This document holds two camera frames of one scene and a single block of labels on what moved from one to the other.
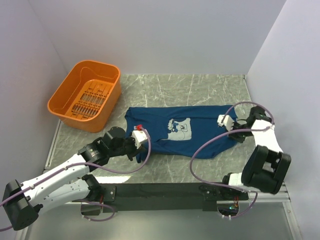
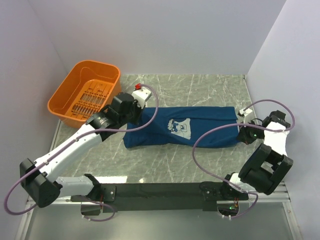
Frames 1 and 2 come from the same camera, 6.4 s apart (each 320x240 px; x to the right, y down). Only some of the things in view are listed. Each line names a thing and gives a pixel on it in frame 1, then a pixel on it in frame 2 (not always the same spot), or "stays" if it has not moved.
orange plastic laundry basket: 87,97 stays
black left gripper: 135,150 -> 139,110
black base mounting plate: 124,197 stays
